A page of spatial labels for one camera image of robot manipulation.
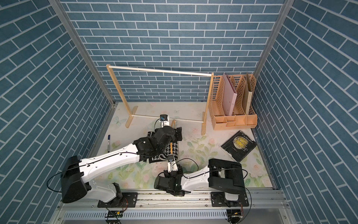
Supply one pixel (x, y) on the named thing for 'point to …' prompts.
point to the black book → (239, 146)
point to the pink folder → (229, 95)
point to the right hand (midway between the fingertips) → (171, 164)
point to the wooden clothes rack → (204, 115)
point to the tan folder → (247, 97)
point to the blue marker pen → (108, 143)
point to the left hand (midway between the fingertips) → (180, 130)
